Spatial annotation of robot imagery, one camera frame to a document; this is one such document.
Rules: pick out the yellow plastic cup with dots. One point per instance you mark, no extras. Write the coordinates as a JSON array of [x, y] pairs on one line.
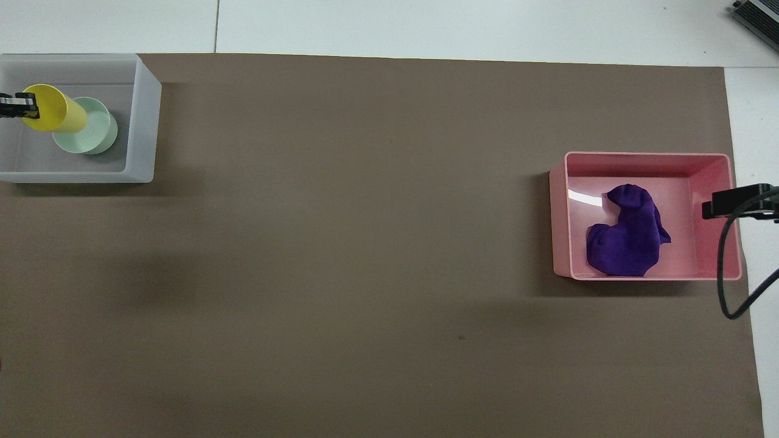
[[58, 112]]

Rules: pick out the pale green plastic cup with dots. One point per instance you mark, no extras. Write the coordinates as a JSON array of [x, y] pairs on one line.
[[97, 131]]

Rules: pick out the translucent white plastic bin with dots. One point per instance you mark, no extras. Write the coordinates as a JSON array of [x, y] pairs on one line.
[[141, 121]]

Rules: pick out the purple cloth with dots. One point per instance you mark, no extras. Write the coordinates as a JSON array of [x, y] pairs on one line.
[[627, 234]]

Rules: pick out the pink plastic bin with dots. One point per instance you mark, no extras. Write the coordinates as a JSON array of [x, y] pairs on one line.
[[712, 182]]

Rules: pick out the grey metal device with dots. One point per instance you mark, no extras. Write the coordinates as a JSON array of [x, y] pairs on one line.
[[758, 15]]

